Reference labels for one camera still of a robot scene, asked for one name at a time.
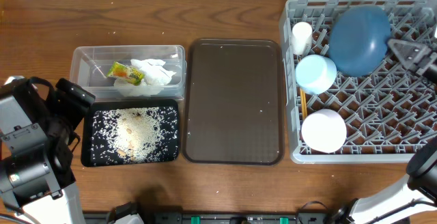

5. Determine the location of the yellow green snack wrapper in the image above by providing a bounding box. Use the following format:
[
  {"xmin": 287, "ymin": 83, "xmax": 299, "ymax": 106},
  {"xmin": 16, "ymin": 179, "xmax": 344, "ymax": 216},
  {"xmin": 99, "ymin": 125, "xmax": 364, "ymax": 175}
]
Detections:
[{"xmin": 107, "ymin": 61, "xmax": 144, "ymax": 85}]

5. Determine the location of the leftover rice pile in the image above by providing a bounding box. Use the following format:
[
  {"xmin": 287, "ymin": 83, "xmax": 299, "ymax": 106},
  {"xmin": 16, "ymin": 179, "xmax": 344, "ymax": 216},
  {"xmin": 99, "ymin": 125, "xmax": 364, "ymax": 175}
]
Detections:
[{"xmin": 90, "ymin": 107, "xmax": 179, "ymax": 165}]

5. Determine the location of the pink bowl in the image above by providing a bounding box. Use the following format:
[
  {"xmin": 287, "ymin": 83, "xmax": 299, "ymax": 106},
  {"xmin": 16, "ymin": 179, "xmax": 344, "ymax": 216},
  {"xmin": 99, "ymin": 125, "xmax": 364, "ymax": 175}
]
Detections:
[{"xmin": 301, "ymin": 109, "xmax": 347, "ymax": 153}]

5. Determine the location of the brown serving tray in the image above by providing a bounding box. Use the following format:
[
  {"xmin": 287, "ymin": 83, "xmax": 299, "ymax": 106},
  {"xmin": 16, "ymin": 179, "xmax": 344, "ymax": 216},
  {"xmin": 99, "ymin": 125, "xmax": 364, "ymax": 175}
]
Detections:
[{"xmin": 182, "ymin": 39, "xmax": 284, "ymax": 166}]

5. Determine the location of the white napkin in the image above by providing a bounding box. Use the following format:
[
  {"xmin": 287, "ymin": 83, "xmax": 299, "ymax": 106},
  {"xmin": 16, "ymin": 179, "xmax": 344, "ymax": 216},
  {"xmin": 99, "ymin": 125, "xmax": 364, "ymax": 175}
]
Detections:
[{"xmin": 113, "ymin": 59, "xmax": 176, "ymax": 97}]

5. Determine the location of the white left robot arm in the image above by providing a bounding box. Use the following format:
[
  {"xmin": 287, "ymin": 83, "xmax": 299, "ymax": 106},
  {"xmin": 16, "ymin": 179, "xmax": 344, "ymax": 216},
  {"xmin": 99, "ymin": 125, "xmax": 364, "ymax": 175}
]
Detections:
[{"xmin": 1, "ymin": 76, "xmax": 95, "ymax": 223}]

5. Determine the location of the light blue saucer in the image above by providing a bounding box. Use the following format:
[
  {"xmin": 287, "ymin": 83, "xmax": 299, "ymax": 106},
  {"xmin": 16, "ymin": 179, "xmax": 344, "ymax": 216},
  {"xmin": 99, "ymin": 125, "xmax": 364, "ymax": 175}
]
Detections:
[{"xmin": 296, "ymin": 55, "xmax": 337, "ymax": 95}]

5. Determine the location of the clear plastic waste bin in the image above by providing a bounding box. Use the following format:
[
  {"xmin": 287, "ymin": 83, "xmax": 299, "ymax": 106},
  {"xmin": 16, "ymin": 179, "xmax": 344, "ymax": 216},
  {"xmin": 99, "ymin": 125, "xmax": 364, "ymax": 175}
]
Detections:
[{"xmin": 70, "ymin": 45, "xmax": 186, "ymax": 100}]

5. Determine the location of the black rectangular tray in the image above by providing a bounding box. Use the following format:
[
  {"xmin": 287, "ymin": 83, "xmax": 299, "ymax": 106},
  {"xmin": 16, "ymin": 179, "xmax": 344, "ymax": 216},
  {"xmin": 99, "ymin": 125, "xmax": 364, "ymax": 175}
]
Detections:
[{"xmin": 81, "ymin": 98, "xmax": 180, "ymax": 167}]

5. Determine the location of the dark blue plate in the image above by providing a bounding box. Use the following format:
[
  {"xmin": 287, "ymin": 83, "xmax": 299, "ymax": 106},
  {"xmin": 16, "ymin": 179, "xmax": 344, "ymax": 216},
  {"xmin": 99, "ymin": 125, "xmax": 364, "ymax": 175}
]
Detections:
[{"xmin": 328, "ymin": 5, "xmax": 391, "ymax": 77}]

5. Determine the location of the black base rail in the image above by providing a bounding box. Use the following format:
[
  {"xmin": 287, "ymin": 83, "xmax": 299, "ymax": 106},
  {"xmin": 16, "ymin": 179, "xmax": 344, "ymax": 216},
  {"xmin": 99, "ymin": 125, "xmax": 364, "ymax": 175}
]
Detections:
[{"xmin": 84, "ymin": 202, "xmax": 330, "ymax": 224}]

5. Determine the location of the grey dishwasher rack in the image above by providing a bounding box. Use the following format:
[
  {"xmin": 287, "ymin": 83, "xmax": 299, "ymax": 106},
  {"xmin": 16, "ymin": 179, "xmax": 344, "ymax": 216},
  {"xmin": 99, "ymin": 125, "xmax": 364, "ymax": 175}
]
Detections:
[{"xmin": 279, "ymin": 0, "xmax": 436, "ymax": 164}]

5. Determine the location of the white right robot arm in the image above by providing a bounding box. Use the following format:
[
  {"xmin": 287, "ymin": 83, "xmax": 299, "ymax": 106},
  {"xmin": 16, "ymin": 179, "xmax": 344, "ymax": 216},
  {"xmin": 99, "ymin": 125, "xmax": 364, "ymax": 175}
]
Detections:
[{"xmin": 325, "ymin": 39, "xmax": 436, "ymax": 223}]

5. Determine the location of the cream white cup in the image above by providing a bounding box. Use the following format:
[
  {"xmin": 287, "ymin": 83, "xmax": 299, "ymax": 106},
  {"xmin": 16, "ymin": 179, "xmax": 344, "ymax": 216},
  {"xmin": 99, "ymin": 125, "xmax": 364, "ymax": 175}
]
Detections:
[{"xmin": 292, "ymin": 22, "xmax": 313, "ymax": 55}]

